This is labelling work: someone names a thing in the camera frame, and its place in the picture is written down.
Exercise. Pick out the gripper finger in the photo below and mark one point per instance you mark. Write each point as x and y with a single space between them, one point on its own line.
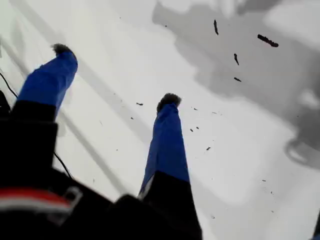
167 150
47 82

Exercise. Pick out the dark debris fleck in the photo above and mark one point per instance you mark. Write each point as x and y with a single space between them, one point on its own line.
216 27
236 59
268 40

